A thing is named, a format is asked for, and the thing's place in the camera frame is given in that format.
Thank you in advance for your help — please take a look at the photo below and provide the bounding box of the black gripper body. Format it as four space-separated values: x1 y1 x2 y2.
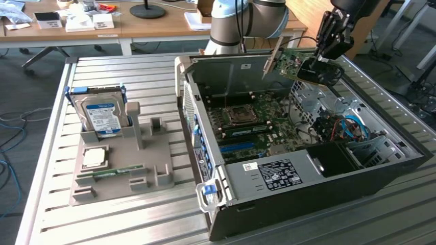
330 0 390 28

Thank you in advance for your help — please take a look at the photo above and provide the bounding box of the green graphics card black cooler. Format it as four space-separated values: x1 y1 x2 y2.
263 36 344 86

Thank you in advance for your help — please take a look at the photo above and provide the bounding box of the wooden desk side panel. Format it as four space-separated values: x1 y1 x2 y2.
286 0 392 60

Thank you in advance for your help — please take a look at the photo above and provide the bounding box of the green motherboard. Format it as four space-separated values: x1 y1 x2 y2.
208 92 310 164

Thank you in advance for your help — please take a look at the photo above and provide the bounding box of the brown cardboard box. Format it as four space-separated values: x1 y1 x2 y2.
196 0 216 18

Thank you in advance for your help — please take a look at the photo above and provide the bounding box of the stack of white papers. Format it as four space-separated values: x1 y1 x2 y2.
183 11 212 32

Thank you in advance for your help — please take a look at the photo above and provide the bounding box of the CPU socket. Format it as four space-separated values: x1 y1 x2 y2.
227 104 256 123

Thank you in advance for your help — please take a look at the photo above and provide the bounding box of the green RAM stick installed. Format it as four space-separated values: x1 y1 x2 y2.
226 124 271 138

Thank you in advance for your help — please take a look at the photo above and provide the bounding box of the blue expansion slot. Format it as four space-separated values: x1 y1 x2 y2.
219 141 256 154

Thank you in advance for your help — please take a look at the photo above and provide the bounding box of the black round lamp base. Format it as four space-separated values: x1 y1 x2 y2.
130 0 168 19

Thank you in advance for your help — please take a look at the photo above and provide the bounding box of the open black PC case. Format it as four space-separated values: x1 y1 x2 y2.
175 47 435 242

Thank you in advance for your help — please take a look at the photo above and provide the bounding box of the grey power supply unit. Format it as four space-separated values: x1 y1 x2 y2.
216 150 326 203

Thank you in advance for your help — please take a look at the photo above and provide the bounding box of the small white labelled box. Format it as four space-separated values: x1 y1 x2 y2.
92 13 115 30

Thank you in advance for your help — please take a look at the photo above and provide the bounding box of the white foam box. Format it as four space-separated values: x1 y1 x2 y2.
64 14 96 33

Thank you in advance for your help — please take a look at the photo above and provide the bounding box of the grey parts rack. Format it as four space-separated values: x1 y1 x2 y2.
70 101 176 207

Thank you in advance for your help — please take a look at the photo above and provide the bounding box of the hard disk blue caddy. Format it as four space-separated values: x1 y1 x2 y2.
64 85 128 140

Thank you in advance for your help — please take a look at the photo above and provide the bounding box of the white box black inside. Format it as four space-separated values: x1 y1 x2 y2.
34 11 64 30

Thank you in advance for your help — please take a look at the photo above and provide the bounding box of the green RAM stick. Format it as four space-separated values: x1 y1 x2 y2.
76 164 144 179

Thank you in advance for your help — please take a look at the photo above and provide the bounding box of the silver CPU chip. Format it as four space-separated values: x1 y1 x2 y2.
82 148 107 169

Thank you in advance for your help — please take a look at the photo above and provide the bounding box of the white paper label card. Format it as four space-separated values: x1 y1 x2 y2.
4 23 32 31

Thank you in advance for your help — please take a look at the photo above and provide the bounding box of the clear plastic bag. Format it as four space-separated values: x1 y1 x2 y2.
0 1 35 25

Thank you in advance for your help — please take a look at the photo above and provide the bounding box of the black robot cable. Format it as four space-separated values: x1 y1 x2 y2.
239 35 320 53

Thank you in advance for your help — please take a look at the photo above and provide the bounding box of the blue SATA wire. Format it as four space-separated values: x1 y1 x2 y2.
342 115 371 141

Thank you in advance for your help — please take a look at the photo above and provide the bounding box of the red wire bundle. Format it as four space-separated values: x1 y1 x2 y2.
332 117 363 141

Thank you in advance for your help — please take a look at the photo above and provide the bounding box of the wooden desk white frame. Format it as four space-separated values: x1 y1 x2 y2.
0 0 310 56

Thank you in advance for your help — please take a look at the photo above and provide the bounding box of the grey floor cable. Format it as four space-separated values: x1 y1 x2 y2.
0 106 52 124

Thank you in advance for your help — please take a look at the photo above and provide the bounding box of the blue floor cable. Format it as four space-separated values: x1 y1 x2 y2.
0 119 27 219

